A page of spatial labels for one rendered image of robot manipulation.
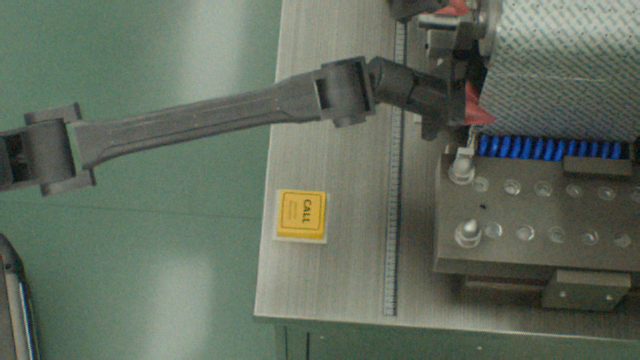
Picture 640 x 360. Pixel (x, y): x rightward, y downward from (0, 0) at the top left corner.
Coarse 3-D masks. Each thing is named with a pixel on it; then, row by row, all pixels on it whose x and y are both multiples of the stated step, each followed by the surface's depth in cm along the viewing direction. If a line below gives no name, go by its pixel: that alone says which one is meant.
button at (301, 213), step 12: (288, 192) 170; (300, 192) 170; (312, 192) 170; (324, 192) 170; (288, 204) 170; (300, 204) 170; (312, 204) 170; (324, 204) 170; (288, 216) 169; (300, 216) 169; (312, 216) 169; (324, 216) 169; (276, 228) 168; (288, 228) 168; (300, 228) 168; (312, 228) 168
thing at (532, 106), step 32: (480, 96) 154; (512, 96) 153; (544, 96) 152; (576, 96) 152; (608, 96) 151; (480, 128) 162; (512, 128) 161; (544, 128) 161; (576, 128) 160; (608, 128) 160
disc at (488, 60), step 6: (498, 0) 139; (498, 6) 139; (498, 12) 139; (498, 18) 139; (498, 24) 139; (498, 30) 139; (498, 36) 140; (492, 42) 142; (492, 48) 141; (492, 54) 142; (486, 60) 146; (492, 60) 143; (486, 66) 146
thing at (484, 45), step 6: (492, 0) 140; (492, 6) 140; (492, 12) 140; (492, 18) 140; (492, 24) 141; (492, 30) 141; (486, 36) 142; (492, 36) 141; (480, 42) 148; (486, 42) 142; (480, 48) 148; (486, 48) 143; (480, 54) 147; (486, 54) 145
